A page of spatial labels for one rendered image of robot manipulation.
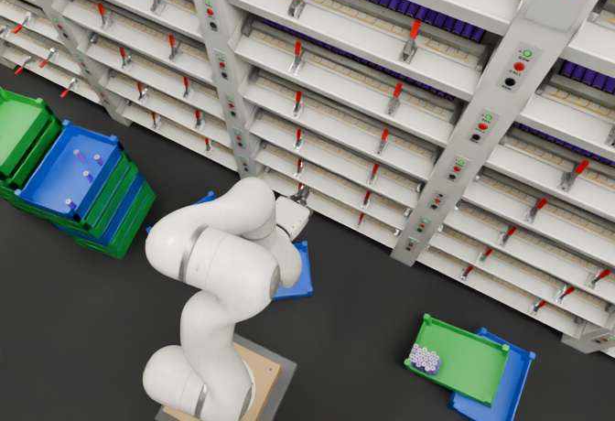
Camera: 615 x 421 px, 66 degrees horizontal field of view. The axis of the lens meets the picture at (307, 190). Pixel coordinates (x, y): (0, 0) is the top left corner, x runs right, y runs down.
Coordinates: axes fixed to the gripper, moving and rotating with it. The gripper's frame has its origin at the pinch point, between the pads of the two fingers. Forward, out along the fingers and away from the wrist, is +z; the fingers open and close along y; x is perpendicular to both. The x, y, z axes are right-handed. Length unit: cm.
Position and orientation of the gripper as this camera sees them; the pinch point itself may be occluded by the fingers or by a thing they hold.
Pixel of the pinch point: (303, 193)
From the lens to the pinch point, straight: 137.8
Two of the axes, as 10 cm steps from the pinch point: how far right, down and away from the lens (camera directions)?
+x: 1.0, -5.9, -8.0
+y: 8.8, 4.3, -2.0
